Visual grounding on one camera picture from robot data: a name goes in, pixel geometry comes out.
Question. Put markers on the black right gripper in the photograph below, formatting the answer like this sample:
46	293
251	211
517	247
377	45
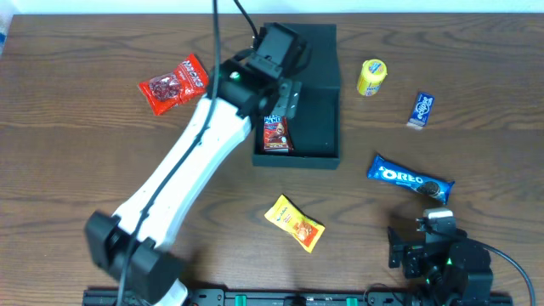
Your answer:
395	247

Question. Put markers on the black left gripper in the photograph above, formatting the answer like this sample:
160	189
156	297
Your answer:
287	104

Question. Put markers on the red Hello Panda box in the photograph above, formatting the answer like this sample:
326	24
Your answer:
275	134

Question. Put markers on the blue Oreo cookie pack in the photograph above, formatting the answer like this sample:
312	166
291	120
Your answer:
392	173

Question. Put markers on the red Hacks candy bag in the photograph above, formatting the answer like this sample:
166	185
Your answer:
188	80

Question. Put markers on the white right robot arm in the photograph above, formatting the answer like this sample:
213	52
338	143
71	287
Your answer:
456	271

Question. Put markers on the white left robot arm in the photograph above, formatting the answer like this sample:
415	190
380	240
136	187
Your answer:
132	244

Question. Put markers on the yellow round candy container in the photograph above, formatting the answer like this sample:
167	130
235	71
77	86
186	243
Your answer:
372	75

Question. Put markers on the black open gift box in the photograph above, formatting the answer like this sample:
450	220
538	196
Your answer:
314	130

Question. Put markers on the yellow orange snack packet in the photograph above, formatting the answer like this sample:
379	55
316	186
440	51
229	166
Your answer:
286	216

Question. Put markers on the blue Eclipse mint box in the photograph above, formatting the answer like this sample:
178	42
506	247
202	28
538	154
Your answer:
421	111

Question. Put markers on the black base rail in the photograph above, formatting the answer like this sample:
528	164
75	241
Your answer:
380	296

